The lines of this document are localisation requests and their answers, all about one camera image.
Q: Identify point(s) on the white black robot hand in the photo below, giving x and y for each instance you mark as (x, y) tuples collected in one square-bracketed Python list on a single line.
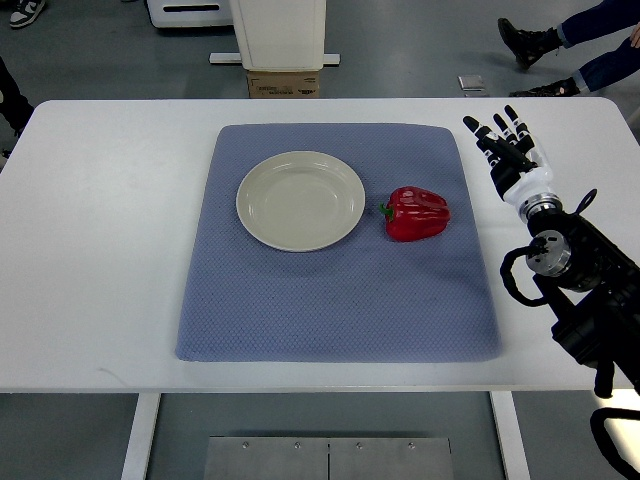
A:
[(519, 167)]

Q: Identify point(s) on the red bell pepper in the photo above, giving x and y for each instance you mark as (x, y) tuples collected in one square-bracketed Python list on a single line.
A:
[(413, 213)]

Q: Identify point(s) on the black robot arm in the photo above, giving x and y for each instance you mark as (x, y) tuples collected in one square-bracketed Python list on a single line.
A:
[(590, 285)]

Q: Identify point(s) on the small grey floor plate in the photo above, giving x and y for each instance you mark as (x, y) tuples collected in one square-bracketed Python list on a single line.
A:
[(472, 86)]

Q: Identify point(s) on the cream round plate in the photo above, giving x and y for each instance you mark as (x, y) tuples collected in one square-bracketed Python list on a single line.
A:
[(300, 201)]

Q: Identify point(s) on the metal floor plate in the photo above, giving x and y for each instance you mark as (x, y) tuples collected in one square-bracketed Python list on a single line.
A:
[(328, 458)]

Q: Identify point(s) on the black boot lower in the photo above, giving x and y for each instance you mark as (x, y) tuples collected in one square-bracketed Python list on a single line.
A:
[(562, 88)]

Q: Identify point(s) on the black boot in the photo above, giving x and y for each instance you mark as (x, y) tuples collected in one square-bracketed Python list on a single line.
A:
[(562, 88), (528, 46)]

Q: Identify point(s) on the black boot upper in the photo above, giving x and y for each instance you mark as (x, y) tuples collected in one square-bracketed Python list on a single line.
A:
[(528, 46)]

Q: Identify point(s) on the blue jeans leg lower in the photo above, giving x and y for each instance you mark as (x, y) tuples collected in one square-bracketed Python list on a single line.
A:
[(608, 68)]

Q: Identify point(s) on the blue jeans leg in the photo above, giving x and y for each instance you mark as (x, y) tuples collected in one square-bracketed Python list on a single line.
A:
[(608, 68), (605, 18)]

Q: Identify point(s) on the blue jeans leg upper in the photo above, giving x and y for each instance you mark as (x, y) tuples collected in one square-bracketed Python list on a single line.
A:
[(605, 18)]

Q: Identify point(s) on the blue quilted mat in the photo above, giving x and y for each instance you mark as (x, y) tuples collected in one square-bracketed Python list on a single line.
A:
[(366, 298)]

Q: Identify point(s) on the cardboard box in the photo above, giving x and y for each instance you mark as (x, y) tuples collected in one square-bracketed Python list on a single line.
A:
[(283, 85)]

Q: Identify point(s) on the right white table leg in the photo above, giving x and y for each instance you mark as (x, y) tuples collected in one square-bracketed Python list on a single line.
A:
[(511, 445)]

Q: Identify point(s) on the white table leg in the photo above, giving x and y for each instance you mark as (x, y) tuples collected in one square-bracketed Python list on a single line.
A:
[(141, 437), (511, 445)]

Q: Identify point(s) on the white machine base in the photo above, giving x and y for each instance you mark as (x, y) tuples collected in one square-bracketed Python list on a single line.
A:
[(278, 36)]

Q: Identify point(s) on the white cabinet with slot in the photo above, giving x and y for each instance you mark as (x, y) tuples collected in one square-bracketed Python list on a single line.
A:
[(189, 13)]

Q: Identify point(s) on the left white table leg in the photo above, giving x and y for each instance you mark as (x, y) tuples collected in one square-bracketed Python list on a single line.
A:
[(141, 437)]

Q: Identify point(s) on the dark trouser leg left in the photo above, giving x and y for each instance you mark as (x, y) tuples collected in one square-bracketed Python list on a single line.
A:
[(15, 107)]

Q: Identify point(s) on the black white sneaker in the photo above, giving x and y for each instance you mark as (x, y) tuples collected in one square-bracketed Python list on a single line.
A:
[(25, 13)]

